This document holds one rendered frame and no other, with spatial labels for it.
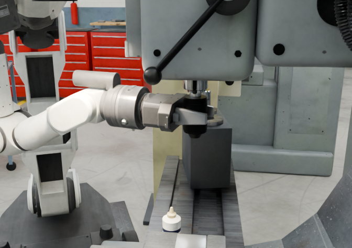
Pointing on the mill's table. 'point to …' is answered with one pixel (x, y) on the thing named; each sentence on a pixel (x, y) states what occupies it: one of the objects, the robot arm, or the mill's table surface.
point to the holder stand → (209, 154)
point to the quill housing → (241, 34)
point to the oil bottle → (171, 222)
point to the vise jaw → (161, 239)
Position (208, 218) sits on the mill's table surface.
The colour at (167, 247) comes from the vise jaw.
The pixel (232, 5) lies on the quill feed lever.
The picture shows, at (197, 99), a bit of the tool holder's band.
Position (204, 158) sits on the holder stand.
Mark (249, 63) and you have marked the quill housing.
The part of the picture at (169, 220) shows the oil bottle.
